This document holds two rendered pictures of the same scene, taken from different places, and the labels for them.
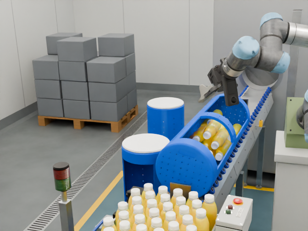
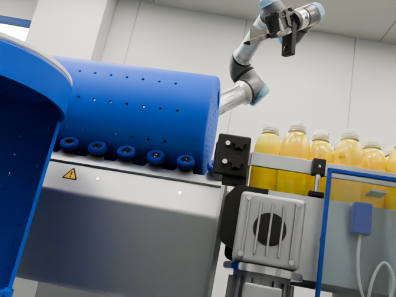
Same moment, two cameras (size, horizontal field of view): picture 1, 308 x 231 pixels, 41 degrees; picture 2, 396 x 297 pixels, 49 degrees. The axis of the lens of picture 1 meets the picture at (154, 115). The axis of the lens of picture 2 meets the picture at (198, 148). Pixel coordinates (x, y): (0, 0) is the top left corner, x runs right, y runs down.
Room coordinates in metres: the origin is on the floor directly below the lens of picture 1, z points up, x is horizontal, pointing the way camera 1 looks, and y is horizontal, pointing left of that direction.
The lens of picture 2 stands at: (2.03, 0.94, 0.69)
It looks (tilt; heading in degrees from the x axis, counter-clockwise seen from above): 17 degrees up; 255
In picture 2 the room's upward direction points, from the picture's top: 11 degrees clockwise
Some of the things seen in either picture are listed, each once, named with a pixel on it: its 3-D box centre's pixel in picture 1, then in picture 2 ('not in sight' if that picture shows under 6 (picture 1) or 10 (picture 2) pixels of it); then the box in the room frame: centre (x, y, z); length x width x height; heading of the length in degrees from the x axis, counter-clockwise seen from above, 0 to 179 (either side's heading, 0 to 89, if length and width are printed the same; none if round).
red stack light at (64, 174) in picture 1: (61, 171); not in sight; (1.46, 0.37, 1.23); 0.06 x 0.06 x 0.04
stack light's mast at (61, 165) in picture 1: (63, 183); not in sight; (1.46, 0.37, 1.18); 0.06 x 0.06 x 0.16
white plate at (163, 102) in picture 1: (165, 102); not in sight; (3.00, -0.09, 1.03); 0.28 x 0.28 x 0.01
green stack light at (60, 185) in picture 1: (62, 182); not in sight; (1.46, 0.37, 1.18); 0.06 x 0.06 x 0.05
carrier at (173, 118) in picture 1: (166, 156); not in sight; (3.00, -0.09, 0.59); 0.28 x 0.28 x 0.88
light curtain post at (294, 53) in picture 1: (288, 125); not in sight; (2.91, -1.01, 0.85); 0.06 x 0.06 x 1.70; 67
